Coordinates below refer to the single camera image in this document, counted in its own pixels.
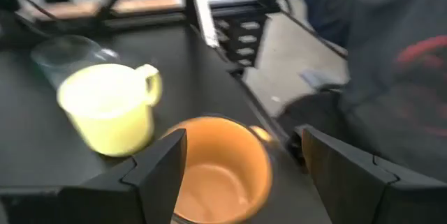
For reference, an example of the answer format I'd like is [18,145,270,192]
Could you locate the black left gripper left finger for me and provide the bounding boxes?
[0,128,188,224]

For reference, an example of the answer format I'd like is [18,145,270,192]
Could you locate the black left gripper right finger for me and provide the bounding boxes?
[300,125,447,224]

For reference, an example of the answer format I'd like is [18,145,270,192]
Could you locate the pale yellow mug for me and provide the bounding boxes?
[56,63,163,158]

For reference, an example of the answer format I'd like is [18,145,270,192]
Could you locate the amber glass mug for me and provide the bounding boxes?
[163,115,274,224]

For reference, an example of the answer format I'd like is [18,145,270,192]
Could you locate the clear glass cup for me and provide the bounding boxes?
[30,35,120,89]

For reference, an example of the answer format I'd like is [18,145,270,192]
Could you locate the person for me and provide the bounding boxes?
[279,0,447,183]

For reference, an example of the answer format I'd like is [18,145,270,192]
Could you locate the black box white labels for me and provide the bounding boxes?
[212,6,270,68]

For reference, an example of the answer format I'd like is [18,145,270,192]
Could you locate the silver aluminium bracket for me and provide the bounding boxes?
[190,0,221,49]

